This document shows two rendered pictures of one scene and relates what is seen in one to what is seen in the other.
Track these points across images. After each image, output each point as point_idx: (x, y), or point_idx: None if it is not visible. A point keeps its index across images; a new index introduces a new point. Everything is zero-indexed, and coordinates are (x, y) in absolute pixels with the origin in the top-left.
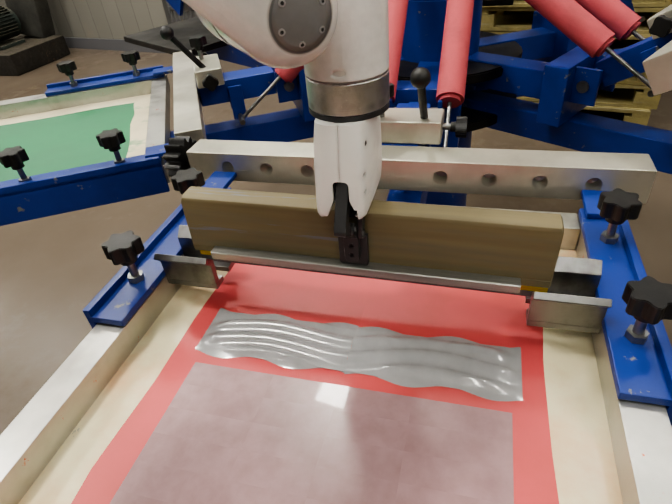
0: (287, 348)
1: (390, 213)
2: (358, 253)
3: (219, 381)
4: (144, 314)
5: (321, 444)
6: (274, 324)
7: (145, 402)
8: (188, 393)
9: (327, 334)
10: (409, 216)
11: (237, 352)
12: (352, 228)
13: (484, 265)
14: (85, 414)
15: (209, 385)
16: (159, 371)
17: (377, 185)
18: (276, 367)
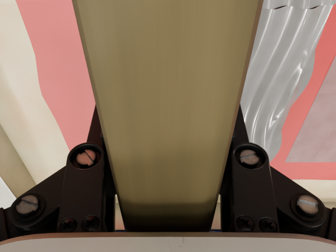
0: (277, 92)
1: (221, 146)
2: (242, 114)
3: (317, 137)
4: None
5: None
6: None
7: (331, 176)
8: (328, 154)
9: (257, 51)
10: (244, 69)
11: (276, 136)
12: (325, 220)
13: None
14: (334, 201)
15: (321, 143)
16: (293, 180)
17: (87, 246)
18: (305, 93)
